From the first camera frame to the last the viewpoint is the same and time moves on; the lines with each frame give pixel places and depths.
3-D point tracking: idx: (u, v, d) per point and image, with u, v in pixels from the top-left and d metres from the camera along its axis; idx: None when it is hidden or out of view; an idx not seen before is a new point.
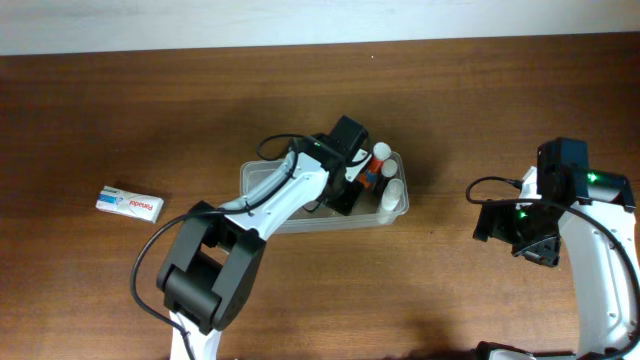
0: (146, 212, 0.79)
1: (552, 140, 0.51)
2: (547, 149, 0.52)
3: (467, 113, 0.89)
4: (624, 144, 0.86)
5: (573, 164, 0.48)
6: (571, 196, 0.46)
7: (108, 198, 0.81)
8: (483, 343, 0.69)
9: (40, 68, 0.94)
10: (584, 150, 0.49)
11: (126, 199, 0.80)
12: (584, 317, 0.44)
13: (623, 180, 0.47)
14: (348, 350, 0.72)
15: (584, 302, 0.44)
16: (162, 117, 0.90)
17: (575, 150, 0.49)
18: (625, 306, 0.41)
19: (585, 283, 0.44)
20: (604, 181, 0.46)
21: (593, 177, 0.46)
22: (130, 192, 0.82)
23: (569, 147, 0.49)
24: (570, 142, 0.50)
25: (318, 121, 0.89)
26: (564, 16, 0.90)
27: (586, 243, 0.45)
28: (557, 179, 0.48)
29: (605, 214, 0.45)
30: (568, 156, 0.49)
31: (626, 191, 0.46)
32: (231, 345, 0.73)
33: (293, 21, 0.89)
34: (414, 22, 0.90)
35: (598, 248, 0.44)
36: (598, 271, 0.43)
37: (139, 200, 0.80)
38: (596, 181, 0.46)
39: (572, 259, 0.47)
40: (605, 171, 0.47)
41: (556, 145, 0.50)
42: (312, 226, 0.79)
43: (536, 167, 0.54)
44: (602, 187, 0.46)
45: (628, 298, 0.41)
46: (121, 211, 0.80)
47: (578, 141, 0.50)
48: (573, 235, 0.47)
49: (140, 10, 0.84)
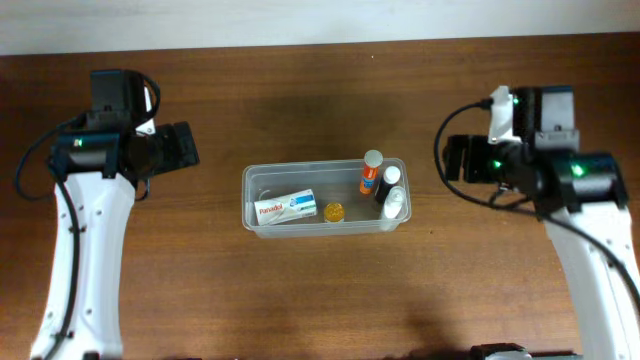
0: (264, 204, 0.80)
1: (535, 87, 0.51)
2: (524, 102, 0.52)
3: (467, 113, 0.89)
4: (622, 145, 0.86)
5: (556, 126, 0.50)
6: (561, 203, 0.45)
7: (300, 198, 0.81)
8: (475, 348, 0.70)
9: (42, 69, 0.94)
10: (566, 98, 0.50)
11: (282, 206, 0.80)
12: (587, 351, 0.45)
13: (610, 161, 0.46)
14: (349, 349, 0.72)
15: (588, 335, 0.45)
16: (162, 118, 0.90)
17: (559, 106, 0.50)
18: (631, 343, 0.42)
19: (588, 316, 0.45)
20: (588, 171, 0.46)
21: (579, 171, 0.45)
22: (284, 203, 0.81)
23: (551, 101, 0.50)
24: (553, 89, 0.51)
25: (318, 122, 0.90)
26: (564, 16, 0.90)
27: (584, 268, 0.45)
28: (539, 177, 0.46)
29: (600, 226, 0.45)
30: (547, 115, 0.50)
31: (616, 176, 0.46)
32: (232, 345, 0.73)
33: (294, 21, 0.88)
34: (416, 22, 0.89)
35: (598, 271, 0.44)
36: (603, 309, 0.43)
37: (271, 203, 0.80)
38: (582, 174, 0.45)
39: (570, 285, 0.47)
40: (589, 156, 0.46)
41: (537, 98, 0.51)
42: (313, 231, 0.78)
43: (517, 125, 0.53)
44: (592, 177, 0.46)
45: (633, 336, 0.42)
46: (279, 203, 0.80)
47: (560, 86, 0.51)
48: (571, 260, 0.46)
49: (140, 10, 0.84)
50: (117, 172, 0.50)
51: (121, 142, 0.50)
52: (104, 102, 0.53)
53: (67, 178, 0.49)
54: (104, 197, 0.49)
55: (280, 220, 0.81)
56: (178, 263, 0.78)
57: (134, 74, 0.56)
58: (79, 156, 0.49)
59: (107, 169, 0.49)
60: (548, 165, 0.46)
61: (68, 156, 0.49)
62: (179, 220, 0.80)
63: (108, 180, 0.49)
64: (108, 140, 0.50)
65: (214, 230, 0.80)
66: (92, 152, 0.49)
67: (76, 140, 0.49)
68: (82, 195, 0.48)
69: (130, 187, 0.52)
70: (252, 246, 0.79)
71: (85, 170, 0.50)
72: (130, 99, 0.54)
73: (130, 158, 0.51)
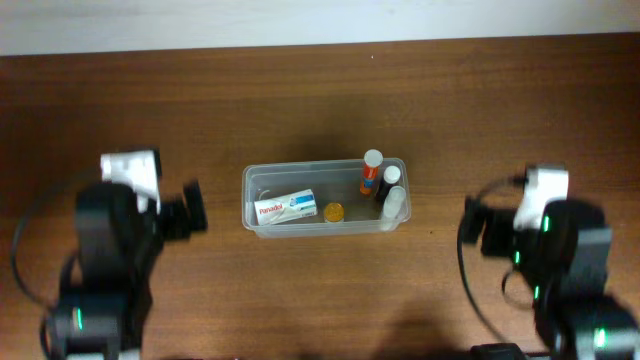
0: (264, 204, 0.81)
1: (570, 225, 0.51)
2: (569, 224, 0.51)
3: (467, 114, 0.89)
4: (622, 145, 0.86)
5: (588, 267, 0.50)
6: None
7: (300, 198, 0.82)
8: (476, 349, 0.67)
9: (41, 69, 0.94)
10: (601, 250, 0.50)
11: (282, 206, 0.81)
12: None
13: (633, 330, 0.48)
14: (349, 349, 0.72)
15: None
16: (161, 118, 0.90)
17: (592, 250, 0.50)
18: None
19: None
20: (609, 344, 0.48)
21: (601, 340, 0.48)
22: (284, 203, 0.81)
23: (585, 249, 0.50)
24: (590, 233, 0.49)
25: (318, 121, 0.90)
26: (563, 16, 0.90)
27: None
28: (560, 344, 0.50)
29: None
30: (582, 260, 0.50)
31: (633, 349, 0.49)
32: (231, 345, 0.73)
33: (294, 21, 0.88)
34: (415, 22, 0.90)
35: None
36: None
37: (271, 202, 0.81)
38: (602, 344, 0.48)
39: None
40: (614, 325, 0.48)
41: (581, 232, 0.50)
42: (313, 230, 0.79)
43: (557, 236, 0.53)
44: (608, 352, 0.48)
45: None
46: (279, 203, 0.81)
47: (604, 228, 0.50)
48: None
49: (140, 10, 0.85)
50: (115, 349, 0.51)
51: (126, 304, 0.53)
52: (99, 274, 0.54)
53: (63, 319, 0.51)
54: (107, 320, 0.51)
55: (280, 220, 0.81)
56: (178, 263, 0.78)
57: (132, 197, 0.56)
58: (76, 321, 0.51)
59: (122, 303, 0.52)
60: (566, 323, 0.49)
61: (63, 334, 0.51)
62: None
63: (108, 315, 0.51)
64: (110, 315, 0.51)
65: (214, 230, 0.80)
66: (99, 318, 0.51)
67: (76, 308, 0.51)
68: (84, 351, 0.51)
69: (122, 317, 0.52)
70: (252, 245, 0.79)
71: (87, 332, 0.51)
72: (129, 229, 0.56)
73: (132, 313, 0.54)
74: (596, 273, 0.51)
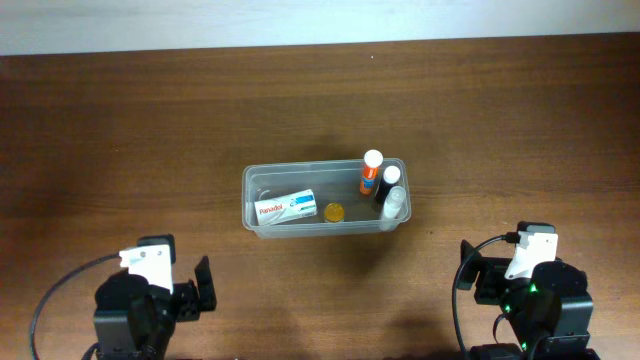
0: (264, 203, 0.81)
1: (554, 293, 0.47)
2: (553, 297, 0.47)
3: (467, 114, 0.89)
4: (622, 145, 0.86)
5: (569, 332, 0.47)
6: None
7: (300, 198, 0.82)
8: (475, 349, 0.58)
9: (41, 69, 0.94)
10: (583, 317, 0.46)
11: (282, 206, 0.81)
12: None
13: None
14: (349, 349, 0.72)
15: None
16: (161, 118, 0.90)
17: (578, 321, 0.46)
18: None
19: None
20: None
21: None
22: (284, 203, 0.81)
23: (572, 316, 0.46)
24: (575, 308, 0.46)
25: (318, 121, 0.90)
26: (562, 17, 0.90)
27: None
28: None
29: None
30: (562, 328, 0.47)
31: None
32: (231, 345, 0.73)
33: (294, 21, 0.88)
34: (415, 22, 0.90)
35: None
36: None
37: (271, 203, 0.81)
38: None
39: None
40: None
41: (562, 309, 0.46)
42: (313, 230, 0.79)
43: (539, 305, 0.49)
44: None
45: None
46: (279, 203, 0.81)
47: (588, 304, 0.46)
48: None
49: (140, 10, 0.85)
50: None
51: None
52: (112, 345, 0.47)
53: None
54: None
55: (281, 220, 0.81)
56: (178, 263, 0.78)
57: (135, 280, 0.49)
58: None
59: None
60: None
61: None
62: (179, 220, 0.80)
63: None
64: None
65: (214, 230, 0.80)
66: None
67: None
68: None
69: None
70: (252, 245, 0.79)
71: None
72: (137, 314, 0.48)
73: None
74: (579, 337, 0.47)
